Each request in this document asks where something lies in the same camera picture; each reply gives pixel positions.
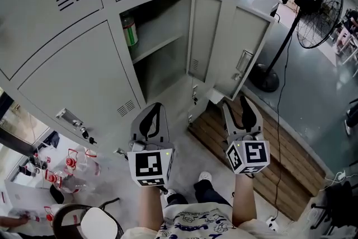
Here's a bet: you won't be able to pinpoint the small dark bottle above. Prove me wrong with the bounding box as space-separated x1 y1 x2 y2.
17 164 34 177
29 153 48 171

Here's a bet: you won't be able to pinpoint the black-framed window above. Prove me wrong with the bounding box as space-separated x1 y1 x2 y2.
0 86 53 157

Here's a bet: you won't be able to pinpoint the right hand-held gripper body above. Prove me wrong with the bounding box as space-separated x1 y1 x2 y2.
225 132 271 176

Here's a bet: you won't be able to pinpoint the white bin black liner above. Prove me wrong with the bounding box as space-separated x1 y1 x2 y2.
49 184 65 204

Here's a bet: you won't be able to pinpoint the black floor cable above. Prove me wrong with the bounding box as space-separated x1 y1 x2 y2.
271 15 290 221

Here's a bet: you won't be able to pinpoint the person's right white shoe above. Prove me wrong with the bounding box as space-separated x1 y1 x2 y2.
197 171 213 183

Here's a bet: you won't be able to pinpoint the black standing fan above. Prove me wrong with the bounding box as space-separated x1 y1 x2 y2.
249 0 345 93

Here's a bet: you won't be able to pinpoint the brown wicker chair white cushion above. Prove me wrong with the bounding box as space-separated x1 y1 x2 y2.
51 197 124 239

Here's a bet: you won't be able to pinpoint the white power strip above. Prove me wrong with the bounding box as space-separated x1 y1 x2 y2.
265 215 280 231

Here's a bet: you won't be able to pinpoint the person's cream printed shirt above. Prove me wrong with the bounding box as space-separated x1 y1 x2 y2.
120 201 286 239

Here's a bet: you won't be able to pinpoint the grey metal locker door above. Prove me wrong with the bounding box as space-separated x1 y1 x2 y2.
17 20 142 151
187 0 277 102

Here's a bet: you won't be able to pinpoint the white charger cable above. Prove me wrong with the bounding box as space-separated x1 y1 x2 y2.
323 170 354 187

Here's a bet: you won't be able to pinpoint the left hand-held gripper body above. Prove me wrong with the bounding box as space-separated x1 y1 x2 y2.
126 139 176 188

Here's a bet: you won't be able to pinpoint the wooden slat platform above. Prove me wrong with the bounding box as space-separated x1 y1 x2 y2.
187 97 327 222

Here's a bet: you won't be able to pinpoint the green label bottle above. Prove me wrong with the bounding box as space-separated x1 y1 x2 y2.
120 10 139 47

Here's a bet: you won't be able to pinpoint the person's left forearm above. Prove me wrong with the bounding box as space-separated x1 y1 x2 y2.
138 185 164 233

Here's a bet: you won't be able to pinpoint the white cardboard box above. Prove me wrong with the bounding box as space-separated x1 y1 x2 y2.
4 180 54 229

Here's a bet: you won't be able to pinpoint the person's right forearm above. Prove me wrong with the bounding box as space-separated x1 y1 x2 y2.
232 173 258 228

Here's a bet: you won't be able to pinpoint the black-headed keys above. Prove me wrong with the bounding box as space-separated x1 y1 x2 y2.
81 126 98 146

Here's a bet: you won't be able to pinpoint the person's dark trousers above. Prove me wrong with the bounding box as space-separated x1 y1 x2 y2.
164 179 233 208

